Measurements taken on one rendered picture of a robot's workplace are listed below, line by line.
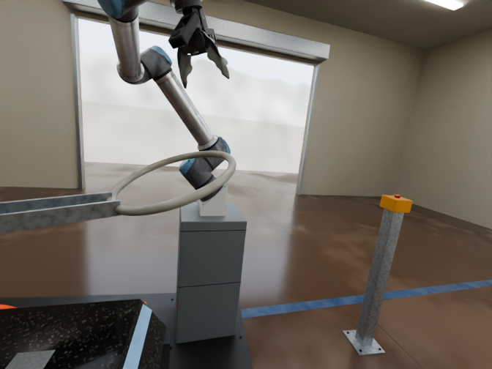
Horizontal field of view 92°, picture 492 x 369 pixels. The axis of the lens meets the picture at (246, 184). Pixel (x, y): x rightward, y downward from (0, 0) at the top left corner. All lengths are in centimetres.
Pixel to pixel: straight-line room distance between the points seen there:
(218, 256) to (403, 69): 721
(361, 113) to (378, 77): 97
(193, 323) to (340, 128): 578
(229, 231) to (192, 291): 45
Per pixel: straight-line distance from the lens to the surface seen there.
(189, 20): 73
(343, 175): 690
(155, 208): 75
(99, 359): 77
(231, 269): 162
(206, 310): 176
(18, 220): 84
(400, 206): 171
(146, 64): 136
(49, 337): 86
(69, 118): 567
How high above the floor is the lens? 137
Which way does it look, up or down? 12 degrees down
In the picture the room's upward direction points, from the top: 6 degrees clockwise
